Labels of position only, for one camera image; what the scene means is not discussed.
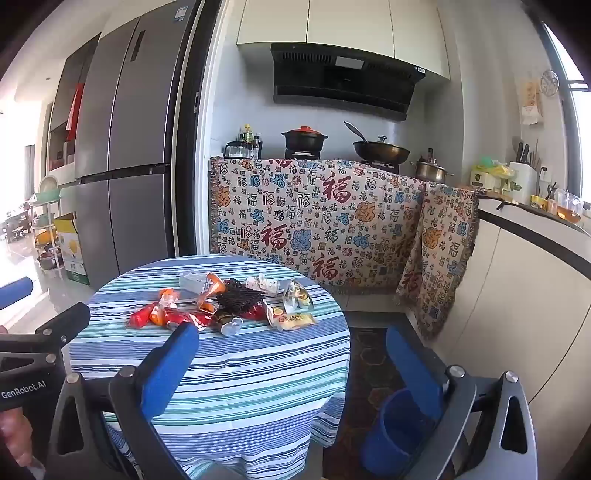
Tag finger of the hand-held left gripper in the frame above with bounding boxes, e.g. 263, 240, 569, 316
0, 277, 34, 311
34, 302, 92, 365

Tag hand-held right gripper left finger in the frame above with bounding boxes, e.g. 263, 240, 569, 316
44, 320, 201, 480

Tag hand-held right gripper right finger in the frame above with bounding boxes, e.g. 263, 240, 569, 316
385, 325, 543, 480

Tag red shiny snack packet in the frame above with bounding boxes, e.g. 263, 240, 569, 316
127, 302, 164, 329

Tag blue plastic basket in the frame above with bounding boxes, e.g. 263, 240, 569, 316
360, 388, 444, 476

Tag clear plastic box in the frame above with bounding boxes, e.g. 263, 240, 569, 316
179, 272, 209, 295

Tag black mesh net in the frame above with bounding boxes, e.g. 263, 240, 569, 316
216, 278, 266, 317

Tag person's left hand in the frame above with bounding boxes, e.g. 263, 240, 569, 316
0, 408, 35, 467

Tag patterned floor mat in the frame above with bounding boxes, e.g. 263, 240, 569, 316
323, 325, 439, 480

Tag yellow cardboard box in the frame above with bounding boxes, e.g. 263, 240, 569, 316
54, 212, 90, 287

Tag rack with green basins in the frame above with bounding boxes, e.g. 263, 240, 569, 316
28, 178, 63, 271

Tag blue striped tablecloth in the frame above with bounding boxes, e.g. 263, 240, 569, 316
69, 255, 352, 480

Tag orange snack wrapper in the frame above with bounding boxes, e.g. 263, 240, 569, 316
198, 273, 228, 311

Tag small printed blanket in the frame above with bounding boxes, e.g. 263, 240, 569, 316
396, 181, 481, 340

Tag white kitchen cabinet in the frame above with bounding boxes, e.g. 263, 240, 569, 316
434, 194, 591, 462

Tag silver yellow snack packet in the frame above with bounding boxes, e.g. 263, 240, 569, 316
283, 279, 315, 312

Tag large printed blanket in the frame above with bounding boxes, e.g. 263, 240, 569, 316
208, 157, 428, 296

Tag grey refrigerator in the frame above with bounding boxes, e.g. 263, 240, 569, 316
60, 0, 218, 289

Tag steel pot with lid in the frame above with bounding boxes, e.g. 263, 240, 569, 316
411, 156, 454, 184

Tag green yellow box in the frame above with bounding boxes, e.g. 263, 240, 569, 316
471, 166, 498, 191

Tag white knife block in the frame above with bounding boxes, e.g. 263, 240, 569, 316
508, 138, 539, 205

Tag dark metal wok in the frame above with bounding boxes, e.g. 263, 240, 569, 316
353, 135, 411, 164

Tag glass jar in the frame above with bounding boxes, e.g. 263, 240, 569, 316
554, 189, 583, 223

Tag black gas stove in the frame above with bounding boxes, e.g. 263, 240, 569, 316
283, 148, 402, 175

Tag metal ladle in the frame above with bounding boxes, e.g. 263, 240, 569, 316
344, 121, 370, 144

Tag black clay pot red lid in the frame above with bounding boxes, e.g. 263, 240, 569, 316
281, 126, 329, 153

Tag black range hood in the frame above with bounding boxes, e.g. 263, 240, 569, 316
271, 42, 426, 123

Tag white upper cabinets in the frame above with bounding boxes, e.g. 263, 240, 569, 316
236, 0, 451, 81

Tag wall shelf unit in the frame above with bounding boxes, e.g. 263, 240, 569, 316
48, 34, 100, 171

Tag hanging wall bag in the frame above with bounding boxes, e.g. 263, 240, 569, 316
522, 78, 542, 125

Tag dark window frame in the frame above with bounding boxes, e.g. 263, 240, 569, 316
522, 0, 591, 208

